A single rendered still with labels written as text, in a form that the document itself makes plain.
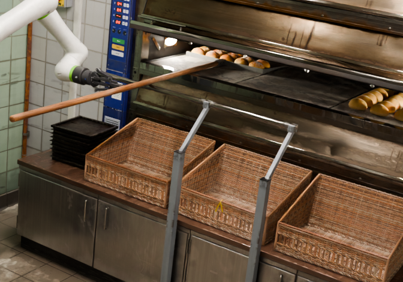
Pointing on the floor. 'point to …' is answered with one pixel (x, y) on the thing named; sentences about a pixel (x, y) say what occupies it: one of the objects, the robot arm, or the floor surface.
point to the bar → (182, 179)
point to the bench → (135, 234)
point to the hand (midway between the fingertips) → (116, 85)
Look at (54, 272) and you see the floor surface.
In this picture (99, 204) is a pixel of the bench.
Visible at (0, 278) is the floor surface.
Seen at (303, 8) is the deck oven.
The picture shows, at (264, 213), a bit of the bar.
